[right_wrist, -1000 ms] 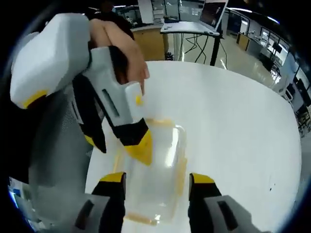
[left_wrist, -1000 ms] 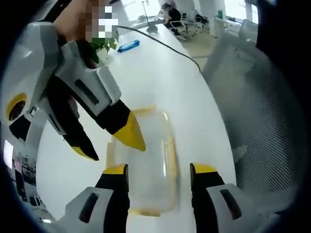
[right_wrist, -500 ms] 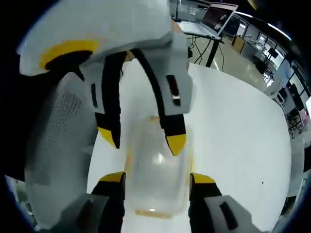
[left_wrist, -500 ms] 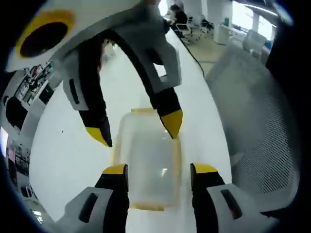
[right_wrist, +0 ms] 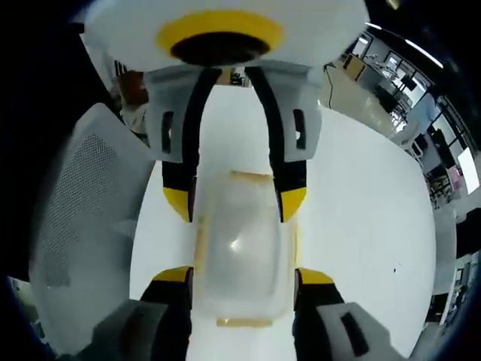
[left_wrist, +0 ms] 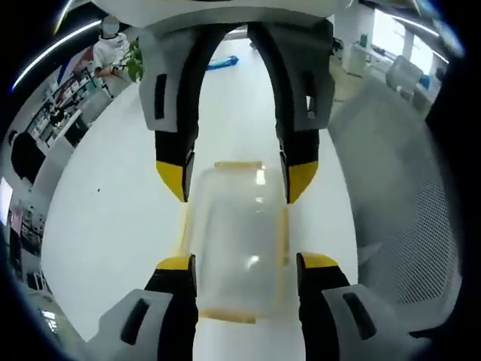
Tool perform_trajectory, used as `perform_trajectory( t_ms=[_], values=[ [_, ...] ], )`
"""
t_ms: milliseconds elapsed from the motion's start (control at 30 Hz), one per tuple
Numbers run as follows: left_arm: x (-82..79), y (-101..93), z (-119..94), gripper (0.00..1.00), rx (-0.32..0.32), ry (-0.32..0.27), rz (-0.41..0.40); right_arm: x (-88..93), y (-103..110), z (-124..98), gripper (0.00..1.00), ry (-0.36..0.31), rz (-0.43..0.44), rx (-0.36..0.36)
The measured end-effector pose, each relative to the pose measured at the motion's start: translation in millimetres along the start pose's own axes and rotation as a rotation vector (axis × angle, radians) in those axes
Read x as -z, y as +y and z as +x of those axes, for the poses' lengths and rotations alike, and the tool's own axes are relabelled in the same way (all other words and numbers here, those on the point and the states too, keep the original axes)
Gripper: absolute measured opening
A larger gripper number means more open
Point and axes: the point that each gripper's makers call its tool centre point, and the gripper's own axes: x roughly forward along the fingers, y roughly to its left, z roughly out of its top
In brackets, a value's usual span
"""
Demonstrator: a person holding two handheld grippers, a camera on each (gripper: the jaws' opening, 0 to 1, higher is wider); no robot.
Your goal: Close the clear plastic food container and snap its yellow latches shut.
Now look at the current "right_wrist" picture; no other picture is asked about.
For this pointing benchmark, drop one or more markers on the white mesh office chair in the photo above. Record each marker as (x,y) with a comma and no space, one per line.
(86,210)

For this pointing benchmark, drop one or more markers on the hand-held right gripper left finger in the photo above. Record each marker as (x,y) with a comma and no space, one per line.
(165,312)

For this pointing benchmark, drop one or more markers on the yellow crate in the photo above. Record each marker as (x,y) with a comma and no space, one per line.
(357,67)

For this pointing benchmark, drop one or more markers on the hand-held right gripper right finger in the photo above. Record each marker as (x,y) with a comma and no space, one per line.
(323,316)

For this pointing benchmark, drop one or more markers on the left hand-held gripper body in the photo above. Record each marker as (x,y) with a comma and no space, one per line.
(225,26)

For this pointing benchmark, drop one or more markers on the bright monitor screen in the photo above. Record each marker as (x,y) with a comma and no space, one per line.
(466,171)

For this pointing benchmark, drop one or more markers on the clear plastic box with buckle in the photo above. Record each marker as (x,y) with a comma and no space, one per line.
(244,248)

